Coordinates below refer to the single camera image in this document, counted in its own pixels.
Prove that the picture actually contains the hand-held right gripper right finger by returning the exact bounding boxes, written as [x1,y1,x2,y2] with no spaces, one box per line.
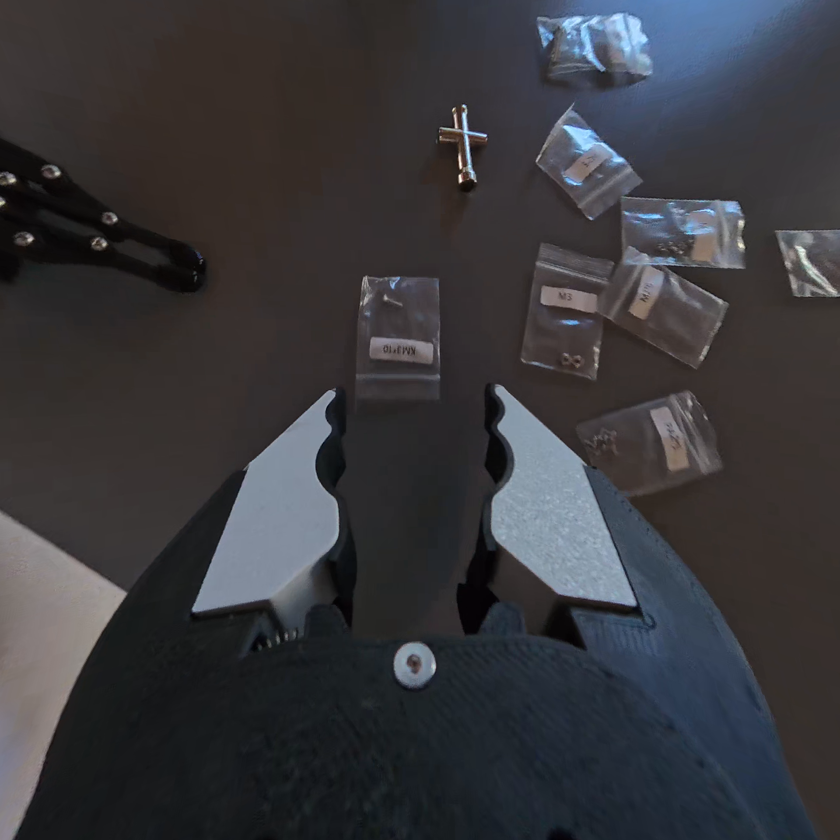
[456,382,639,636]

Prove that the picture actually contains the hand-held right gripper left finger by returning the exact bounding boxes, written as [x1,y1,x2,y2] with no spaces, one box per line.
[191,387,358,636]

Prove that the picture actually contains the clear bag with single screw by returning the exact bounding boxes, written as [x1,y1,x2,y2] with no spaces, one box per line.
[356,276,442,416]

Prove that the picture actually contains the dark grey desk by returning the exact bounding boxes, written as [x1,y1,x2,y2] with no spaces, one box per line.
[0,0,840,840]

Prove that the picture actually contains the scattered small clear parts bags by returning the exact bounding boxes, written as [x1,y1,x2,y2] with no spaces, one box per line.
[520,12,840,498]

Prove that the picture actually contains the person's white t-shirt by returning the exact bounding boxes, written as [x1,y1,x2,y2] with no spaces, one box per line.
[0,511,129,840]

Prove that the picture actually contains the metal cross wrench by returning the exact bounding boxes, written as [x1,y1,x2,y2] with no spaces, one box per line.
[436,104,491,193]

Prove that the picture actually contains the black metal bracket assembly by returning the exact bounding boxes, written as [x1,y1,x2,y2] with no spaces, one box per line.
[0,136,208,295]

